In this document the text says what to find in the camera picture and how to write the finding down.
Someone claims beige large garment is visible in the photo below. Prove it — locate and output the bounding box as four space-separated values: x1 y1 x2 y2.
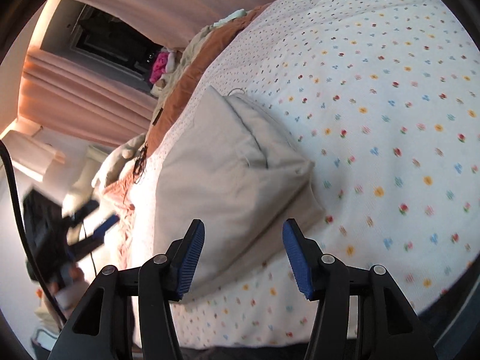
154 88 324 300

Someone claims person left hand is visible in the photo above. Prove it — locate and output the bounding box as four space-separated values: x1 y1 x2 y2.
40 264 89 327

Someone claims cream padded headboard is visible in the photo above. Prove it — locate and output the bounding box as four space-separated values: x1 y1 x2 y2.
63 145 107 215

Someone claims rust orange quilt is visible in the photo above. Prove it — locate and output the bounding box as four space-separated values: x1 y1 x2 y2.
101 1 275 271

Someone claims beige plush toy pillow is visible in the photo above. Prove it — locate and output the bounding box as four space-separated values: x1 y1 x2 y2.
91 133 146 189

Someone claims small black remote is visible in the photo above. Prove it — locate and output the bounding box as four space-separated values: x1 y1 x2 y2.
151 107 164 126

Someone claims pink curtain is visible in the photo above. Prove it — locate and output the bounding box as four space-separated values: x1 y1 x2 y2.
19 0 269 146

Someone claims pink plush toy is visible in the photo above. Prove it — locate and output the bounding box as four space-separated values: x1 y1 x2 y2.
149 51 169 85

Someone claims olive beige blanket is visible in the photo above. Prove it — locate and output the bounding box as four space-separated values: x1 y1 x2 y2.
149 9 248 98

